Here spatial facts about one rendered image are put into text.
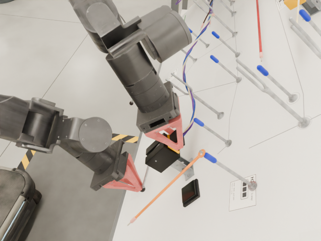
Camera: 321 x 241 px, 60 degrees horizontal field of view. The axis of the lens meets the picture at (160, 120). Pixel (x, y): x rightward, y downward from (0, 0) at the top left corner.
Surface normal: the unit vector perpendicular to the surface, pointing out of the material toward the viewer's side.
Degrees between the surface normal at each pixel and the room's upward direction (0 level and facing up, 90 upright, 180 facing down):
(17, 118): 69
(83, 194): 0
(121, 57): 74
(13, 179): 0
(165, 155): 78
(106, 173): 43
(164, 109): 30
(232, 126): 52
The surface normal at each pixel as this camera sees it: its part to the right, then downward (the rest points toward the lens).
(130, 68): 0.19, 0.47
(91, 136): 0.60, -0.09
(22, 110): 0.86, 0.03
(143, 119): -0.46, -0.73
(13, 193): 0.00, -0.67
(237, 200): -0.77, -0.51
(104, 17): -0.10, -0.25
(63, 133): -0.73, -0.30
